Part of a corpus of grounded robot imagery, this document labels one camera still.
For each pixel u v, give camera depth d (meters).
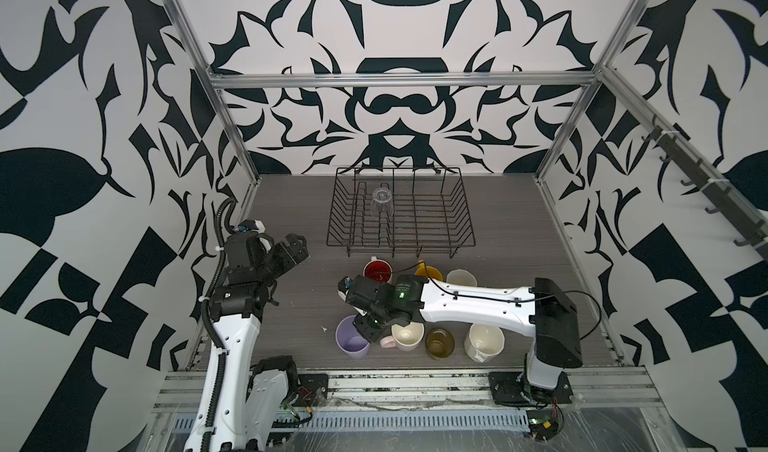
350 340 0.80
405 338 0.81
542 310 0.50
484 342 0.79
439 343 0.81
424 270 0.86
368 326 0.65
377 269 0.88
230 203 0.54
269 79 0.91
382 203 1.01
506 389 0.74
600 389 0.77
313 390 0.73
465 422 0.71
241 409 0.43
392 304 0.55
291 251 0.67
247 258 0.55
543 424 0.71
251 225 0.67
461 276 0.83
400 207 1.10
